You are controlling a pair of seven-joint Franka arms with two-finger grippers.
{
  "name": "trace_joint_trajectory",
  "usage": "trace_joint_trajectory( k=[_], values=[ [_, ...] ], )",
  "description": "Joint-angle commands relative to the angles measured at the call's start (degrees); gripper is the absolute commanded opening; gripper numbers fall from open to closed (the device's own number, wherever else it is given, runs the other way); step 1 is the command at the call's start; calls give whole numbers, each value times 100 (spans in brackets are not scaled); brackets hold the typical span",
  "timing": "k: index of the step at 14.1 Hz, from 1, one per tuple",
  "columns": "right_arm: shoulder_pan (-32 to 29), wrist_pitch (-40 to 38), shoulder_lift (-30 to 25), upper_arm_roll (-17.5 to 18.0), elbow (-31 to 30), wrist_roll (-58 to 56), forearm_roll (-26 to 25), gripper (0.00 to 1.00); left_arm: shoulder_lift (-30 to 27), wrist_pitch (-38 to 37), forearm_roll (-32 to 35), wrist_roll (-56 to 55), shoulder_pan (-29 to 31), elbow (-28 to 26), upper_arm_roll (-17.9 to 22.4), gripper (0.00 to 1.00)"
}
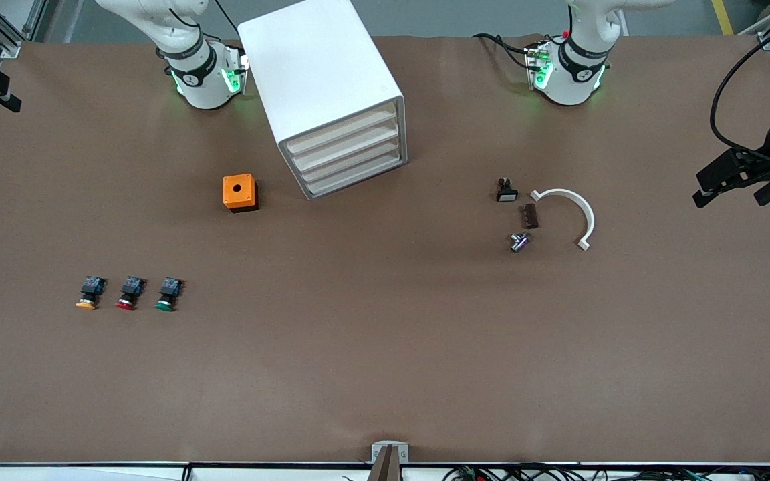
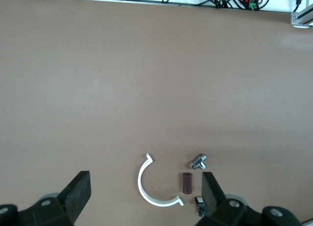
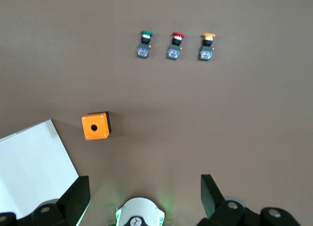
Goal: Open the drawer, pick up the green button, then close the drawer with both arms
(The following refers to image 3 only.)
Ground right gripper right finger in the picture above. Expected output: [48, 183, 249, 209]
[195, 174, 247, 226]

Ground green mushroom push button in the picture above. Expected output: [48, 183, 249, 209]
[136, 29, 154, 59]

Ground red mushroom push button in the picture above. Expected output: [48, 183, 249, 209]
[167, 31, 185, 60]

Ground white drawer cabinet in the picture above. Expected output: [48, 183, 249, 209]
[0, 119, 79, 219]

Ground brown table cover mat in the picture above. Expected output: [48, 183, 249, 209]
[0, 0, 313, 226]

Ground orange button enclosure box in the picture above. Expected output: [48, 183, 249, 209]
[81, 111, 112, 141]

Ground yellow mushroom push button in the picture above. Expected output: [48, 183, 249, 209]
[198, 32, 216, 61]

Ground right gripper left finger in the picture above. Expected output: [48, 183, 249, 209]
[17, 176, 90, 226]

